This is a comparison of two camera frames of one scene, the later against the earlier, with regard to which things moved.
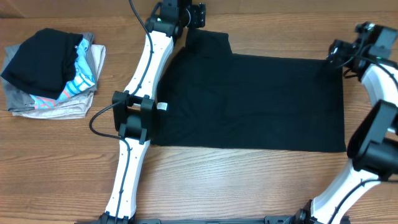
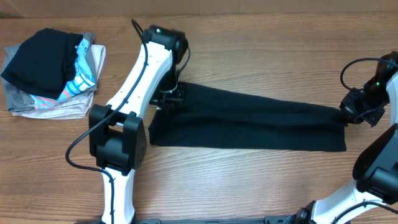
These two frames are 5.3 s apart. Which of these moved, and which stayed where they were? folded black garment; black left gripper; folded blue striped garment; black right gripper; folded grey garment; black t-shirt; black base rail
Moved: black right gripper; black left gripper; black t-shirt
Stayed: folded black garment; folded blue striped garment; black base rail; folded grey garment
